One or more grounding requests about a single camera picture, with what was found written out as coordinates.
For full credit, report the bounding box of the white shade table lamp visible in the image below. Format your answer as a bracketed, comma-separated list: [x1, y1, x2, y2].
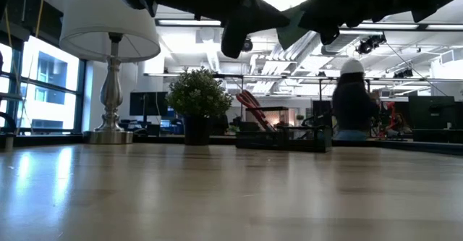
[59, 0, 161, 145]

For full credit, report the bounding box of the black computer monitor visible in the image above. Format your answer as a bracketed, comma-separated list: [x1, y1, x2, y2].
[129, 91, 169, 117]

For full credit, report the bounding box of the silver ventilation duct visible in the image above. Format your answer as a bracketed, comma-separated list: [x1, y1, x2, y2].
[320, 30, 384, 56]

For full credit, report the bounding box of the yellow cable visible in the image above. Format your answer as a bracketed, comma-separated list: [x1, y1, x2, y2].
[2, 0, 47, 136]

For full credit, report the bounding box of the black metal rig frame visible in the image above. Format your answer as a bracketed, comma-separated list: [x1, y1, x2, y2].
[213, 73, 373, 140]

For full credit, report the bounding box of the green potted plant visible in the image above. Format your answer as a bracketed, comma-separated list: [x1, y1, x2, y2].
[166, 66, 234, 146]

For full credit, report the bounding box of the black ceiling dome camera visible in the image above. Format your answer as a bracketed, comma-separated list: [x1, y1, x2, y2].
[241, 37, 255, 53]

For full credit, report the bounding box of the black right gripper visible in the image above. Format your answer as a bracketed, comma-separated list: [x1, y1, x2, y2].
[297, 0, 399, 33]

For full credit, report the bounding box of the large office window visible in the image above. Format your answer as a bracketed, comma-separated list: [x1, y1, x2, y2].
[0, 34, 88, 135]

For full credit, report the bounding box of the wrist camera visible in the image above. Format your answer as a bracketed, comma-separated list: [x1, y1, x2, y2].
[319, 26, 341, 46]
[221, 14, 254, 59]

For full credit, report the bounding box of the long ceiling light bar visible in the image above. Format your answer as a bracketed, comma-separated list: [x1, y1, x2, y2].
[155, 18, 463, 31]

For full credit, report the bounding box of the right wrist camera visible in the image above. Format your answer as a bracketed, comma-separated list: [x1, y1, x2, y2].
[319, 26, 341, 46]

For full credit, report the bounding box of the black office cabinet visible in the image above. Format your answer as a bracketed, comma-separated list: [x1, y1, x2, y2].
[408, 95, 463, 143]

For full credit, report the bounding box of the black ceiling-mounted device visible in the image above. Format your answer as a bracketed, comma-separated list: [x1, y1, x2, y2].
[355, 32, 388, 56]

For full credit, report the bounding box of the black aluminium table frame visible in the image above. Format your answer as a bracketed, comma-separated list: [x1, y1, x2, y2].
[0, 133, 463, 157]

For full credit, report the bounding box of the person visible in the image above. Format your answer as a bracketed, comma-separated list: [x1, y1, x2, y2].
[386, 112, 414, 138]
[331, 58, 381, 142]

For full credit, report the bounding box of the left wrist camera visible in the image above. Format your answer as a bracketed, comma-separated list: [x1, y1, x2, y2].
[221, 14, 254, 59]

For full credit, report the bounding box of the black mesh desk organizer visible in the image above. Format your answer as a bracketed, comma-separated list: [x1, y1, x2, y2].
[235, 106, 334, 153]

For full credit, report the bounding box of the small grey post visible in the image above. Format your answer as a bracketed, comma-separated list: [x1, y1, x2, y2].
[4, 133, 16, 152]

